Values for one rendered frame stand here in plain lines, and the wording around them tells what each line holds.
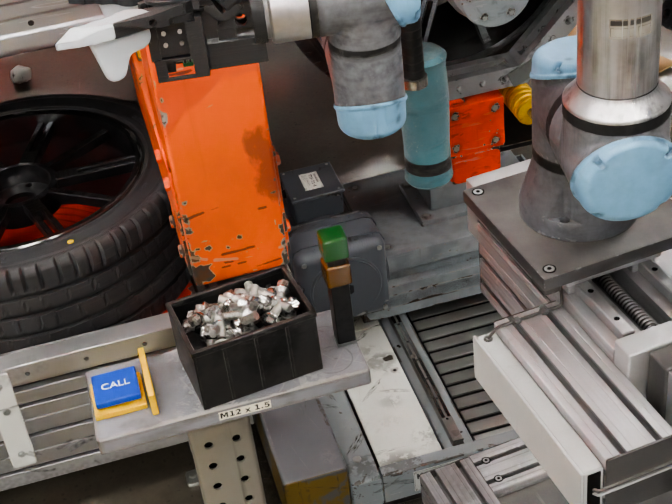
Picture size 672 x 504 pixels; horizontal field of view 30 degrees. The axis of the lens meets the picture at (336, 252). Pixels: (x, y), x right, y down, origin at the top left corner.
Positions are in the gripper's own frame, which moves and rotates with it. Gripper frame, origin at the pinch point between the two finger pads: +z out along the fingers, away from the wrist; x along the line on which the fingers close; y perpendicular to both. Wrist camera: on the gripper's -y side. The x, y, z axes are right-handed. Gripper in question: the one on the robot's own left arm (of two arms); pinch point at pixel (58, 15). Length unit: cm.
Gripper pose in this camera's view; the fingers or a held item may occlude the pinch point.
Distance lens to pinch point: 128.1
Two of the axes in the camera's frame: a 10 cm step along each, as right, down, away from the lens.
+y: 1.2, 8.7, 4.8
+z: -9.9, 1.5, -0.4
